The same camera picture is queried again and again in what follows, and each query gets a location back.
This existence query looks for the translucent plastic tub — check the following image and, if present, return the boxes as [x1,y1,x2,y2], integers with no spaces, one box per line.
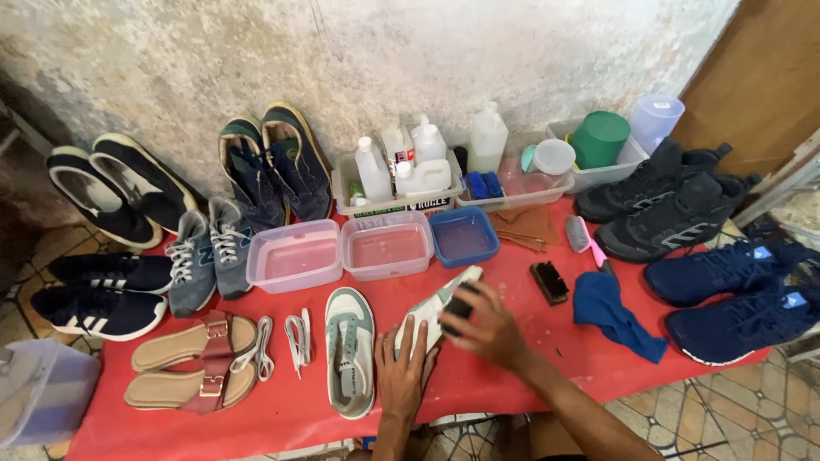
[0,338,103,449]

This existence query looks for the blue plastic container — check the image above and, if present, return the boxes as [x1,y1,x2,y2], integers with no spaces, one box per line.
[427,205,501,269]

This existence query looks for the person's leg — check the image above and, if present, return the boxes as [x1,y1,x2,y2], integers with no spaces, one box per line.
[493,412,589,461]

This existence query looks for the green plastic bucket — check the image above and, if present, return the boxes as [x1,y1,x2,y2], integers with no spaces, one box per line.
[568,110,633,171]

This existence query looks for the large translucent plastic bottle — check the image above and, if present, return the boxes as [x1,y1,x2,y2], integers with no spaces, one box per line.
[467,100,510,174]

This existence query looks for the white plastic jug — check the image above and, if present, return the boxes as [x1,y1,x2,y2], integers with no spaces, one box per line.
[395,158,453,197]

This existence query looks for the black slip-on shoe white sole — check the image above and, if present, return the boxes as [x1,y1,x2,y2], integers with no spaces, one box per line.
[45,145,165,251]
[89,132,201,235]

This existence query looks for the grey metal frame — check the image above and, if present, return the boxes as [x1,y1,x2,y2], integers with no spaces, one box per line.
[733,127,820,229]

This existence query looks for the navy knit sneaker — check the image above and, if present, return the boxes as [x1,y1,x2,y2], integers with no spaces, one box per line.
[664,281,820,368]
[643,239,820,307]

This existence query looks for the white plastic bin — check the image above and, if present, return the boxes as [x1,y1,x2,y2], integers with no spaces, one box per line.
[331,150,464,219]

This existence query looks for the blue cloth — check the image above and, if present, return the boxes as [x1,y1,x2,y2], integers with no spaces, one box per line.
[573,271,670,365]

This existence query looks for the pink handled brush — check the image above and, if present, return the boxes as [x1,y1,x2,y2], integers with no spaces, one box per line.
[564,214,617,277]

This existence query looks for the white bottle red label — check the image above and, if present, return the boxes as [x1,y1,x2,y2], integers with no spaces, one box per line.
[381,121,416,169]

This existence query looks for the black shoe brush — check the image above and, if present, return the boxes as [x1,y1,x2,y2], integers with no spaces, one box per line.
[442,282,481,338]

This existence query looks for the black high-top sneaker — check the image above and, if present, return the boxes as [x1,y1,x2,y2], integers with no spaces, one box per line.
[573,136,734,224]
[594,171,761,264]

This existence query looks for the round white lidded tub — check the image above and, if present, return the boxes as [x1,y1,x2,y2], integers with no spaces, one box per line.
[533,138,577,176]

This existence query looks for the clear plastic bin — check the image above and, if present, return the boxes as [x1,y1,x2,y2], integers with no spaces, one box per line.
[545,118,650,193]

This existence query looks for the brown cloth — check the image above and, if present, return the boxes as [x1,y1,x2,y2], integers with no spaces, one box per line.
[487,204,562,253]

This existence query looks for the navy sneaker white stripes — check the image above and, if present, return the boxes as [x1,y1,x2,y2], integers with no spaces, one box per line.
[30,284,169,343]
[47,251,174,296]

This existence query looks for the translucent plastic jug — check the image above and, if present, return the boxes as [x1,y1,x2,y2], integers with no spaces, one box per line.
[628,94,685,155]

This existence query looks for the navy suede shoe yellow sole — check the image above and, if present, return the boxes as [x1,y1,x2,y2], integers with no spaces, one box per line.
[260,100,334,224]
[217,114,288,233]

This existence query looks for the grey suede sneaker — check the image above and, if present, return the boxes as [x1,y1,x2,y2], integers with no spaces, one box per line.
[164,209,218,320]
[208,195,258,301]

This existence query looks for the person's left hand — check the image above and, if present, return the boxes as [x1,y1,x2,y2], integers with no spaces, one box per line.
[374,315,444,422]

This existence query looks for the white shoelace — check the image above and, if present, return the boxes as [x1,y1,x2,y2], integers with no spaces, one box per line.
[283,308,313,380]
[229,315,277,384]

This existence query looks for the white green sneaker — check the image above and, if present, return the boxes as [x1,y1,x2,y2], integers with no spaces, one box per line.
[392,265,485,372]
[324,287,378,421]

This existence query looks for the blue bristle brush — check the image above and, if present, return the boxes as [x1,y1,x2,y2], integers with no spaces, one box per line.
[465,170,506,201]

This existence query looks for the tan sandal maroon strap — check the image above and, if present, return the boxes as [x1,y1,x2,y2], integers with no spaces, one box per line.
[131,310,259,374]
[123,360,258,417]

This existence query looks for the clear plastic water container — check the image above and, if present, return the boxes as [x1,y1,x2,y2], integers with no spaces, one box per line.
[246,219,344,295]
[340,210,436,282]

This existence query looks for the wooden black bristle brush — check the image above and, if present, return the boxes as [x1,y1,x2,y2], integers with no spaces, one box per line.
[528,260,570,307]

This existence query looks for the person's right hand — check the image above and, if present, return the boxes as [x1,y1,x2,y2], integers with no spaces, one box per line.
[442,280,547,377]

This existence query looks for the clear plastic tray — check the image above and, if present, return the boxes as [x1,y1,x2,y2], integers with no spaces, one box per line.
[455,131,576,213]

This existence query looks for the brown wooden door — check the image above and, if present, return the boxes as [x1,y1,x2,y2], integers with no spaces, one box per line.
[669,0,820,178]

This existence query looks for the red table cover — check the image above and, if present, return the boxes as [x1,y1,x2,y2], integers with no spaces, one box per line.
[66,197,773,461]

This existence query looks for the slim white plastic bottle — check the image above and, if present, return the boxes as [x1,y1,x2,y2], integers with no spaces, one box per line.
[355,136,393,203]

